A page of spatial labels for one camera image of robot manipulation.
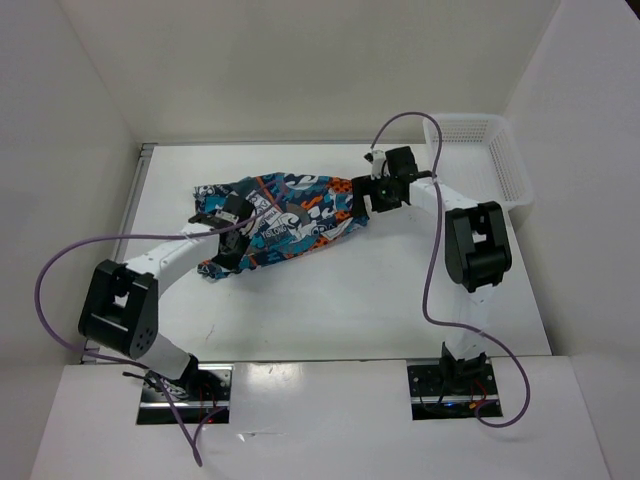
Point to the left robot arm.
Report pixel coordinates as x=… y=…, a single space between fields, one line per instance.
x=121 y=310

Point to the white plastic basket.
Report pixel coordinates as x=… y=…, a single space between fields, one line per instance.
x=477 y=156

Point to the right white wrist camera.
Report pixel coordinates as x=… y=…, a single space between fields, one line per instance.
x=379 y=164

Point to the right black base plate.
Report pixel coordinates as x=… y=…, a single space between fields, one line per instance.
x=434 y=398

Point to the colourful patterned shorts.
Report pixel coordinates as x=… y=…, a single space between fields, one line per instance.
x=298 y=215

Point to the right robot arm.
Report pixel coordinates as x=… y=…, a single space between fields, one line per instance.
x=473 y=238

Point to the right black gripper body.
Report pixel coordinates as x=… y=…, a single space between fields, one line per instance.
x=383 y=195

